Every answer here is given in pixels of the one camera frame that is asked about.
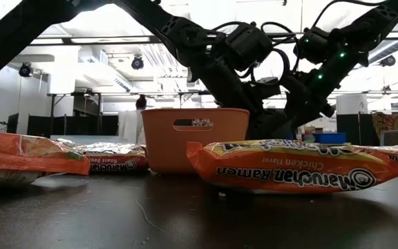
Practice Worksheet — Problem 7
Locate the orange patterned cloth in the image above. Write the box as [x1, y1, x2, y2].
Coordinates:
[371, 111, 398, 140]

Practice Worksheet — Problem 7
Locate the red Maruchan ramen pack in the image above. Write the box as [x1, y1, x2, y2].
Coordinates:
[56, 141, 149, 174]

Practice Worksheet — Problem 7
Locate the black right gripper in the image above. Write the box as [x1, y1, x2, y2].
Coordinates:
[249, 68, 341, 140]

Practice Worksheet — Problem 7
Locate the long ceiling light bar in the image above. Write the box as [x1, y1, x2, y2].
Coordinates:
[28, 31, 398, 46]

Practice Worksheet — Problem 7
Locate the black room partition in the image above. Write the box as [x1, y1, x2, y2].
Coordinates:
[7, 113, 120, 136]
[336, 112, 373, 146]

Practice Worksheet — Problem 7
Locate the stack of coloured items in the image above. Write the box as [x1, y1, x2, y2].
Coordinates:
[302, 126, 316, 143]

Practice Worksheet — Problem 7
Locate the orange plastic bin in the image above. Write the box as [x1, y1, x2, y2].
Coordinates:
[141, 107, 251, 174]

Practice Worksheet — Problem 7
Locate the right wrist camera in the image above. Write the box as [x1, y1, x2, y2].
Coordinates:
[254, 76, 283, 102]

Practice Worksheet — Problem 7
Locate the blue storage bin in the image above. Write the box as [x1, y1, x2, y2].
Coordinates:
[314, 132, 348, 145]

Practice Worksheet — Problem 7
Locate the person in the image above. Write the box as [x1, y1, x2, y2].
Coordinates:
[117, 94, 148, 145]

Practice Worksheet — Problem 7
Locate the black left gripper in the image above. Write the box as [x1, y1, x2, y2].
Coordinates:
[187, 55, 267, 111]

